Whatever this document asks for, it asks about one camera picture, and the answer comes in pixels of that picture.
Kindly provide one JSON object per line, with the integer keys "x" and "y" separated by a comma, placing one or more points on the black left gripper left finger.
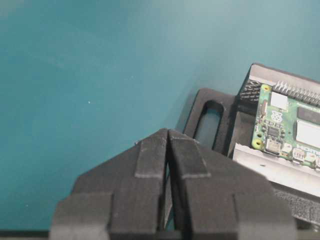
{"x": 120, "y": 199}

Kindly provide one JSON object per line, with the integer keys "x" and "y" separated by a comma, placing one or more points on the green Raspberry Pi board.
{"x": 287, "y": 124}

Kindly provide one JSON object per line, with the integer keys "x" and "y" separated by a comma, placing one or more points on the black bench vise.
{"x": 298, "y": 185}

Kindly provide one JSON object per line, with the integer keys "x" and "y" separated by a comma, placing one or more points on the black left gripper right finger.
{"x": 218, "y": 199}

